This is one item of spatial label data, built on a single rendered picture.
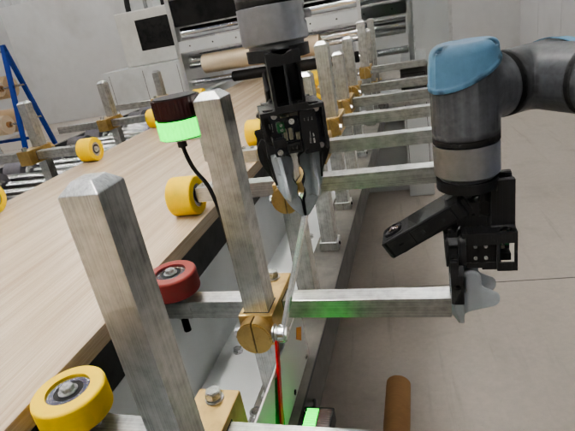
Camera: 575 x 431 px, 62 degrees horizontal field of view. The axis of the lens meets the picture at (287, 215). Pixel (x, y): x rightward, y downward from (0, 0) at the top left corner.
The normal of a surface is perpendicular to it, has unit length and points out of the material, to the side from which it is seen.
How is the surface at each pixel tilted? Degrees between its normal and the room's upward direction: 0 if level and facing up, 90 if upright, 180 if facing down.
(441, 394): 0
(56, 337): 0
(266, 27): 90
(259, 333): 90
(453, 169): 90
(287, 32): 91
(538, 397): 0
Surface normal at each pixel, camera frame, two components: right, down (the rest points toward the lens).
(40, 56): -0.16, 0.40
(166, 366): 0.96, -0.07
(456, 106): -0.48, 0.41
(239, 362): -0.18, -0.91
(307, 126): 0.11, 0.36
